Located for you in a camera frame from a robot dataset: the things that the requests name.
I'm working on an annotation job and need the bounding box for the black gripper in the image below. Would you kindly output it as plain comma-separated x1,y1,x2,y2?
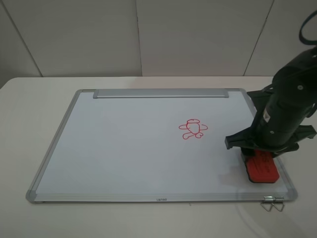
225,84,317,162

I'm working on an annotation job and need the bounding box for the white whiteboard with grey frame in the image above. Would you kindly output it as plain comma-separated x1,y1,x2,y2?
26,89,298,203

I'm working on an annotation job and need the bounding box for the red whiteboard eraser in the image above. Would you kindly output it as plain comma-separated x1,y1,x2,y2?
244,150,279,183

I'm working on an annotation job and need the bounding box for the metal binder clip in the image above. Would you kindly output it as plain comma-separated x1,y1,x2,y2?
261,196,285,212

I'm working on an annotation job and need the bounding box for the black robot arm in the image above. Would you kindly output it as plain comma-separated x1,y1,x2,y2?
225,48,317,158

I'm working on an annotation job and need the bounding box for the grey marker tray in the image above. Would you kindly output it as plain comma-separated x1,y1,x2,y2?
93,88,229,99

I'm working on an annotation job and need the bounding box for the black cable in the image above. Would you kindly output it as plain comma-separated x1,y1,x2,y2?
298,9,317,48

